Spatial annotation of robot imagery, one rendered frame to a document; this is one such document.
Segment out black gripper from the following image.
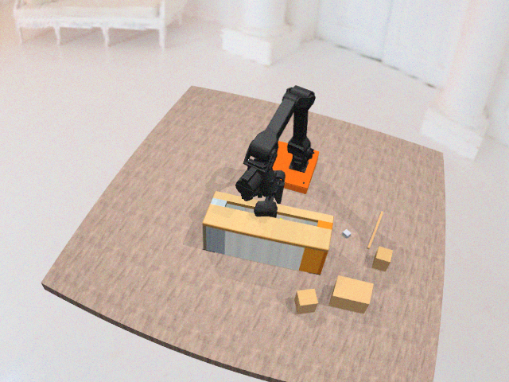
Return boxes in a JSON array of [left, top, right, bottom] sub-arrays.
[[254, 170, 286, 218]]

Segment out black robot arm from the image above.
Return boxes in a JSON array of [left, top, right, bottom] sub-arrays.
[[235, 85, 316, 201]]

